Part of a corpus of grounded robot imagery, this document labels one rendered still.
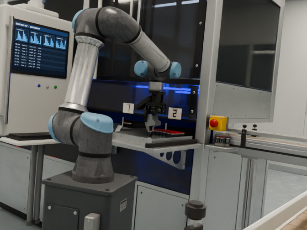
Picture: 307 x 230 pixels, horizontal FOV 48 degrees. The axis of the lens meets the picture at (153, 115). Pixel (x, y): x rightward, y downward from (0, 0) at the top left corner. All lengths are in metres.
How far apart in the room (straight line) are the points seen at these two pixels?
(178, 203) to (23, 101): 1.09
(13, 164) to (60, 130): 1.84
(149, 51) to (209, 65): 0.45
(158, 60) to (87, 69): 0.32
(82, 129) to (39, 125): 1.08
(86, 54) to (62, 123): 0.28
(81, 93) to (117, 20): 0.30
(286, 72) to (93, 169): 5.52
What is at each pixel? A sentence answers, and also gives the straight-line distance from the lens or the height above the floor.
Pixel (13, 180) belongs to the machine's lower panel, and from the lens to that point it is 3.13.
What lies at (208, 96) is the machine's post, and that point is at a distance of 1.78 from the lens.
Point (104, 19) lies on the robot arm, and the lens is 1.32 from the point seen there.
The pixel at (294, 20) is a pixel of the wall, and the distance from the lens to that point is 6.61.
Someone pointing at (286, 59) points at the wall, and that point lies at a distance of 6.51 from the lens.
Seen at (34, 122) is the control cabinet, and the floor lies 0.88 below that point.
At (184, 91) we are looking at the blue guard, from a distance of 1.85.
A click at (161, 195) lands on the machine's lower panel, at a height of 0.56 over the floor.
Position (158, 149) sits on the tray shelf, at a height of 0.88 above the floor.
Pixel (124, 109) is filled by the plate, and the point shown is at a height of 1.01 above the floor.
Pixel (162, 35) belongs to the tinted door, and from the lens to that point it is 2.00.
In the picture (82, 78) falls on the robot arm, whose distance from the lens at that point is 1.33.
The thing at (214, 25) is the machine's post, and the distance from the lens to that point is 1.82.
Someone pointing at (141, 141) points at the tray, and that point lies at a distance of 1.57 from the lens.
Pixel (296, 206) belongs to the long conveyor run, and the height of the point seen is 0.96.
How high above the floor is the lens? 1.10
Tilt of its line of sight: 3 degrees down
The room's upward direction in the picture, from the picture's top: 5 degrees clockwise
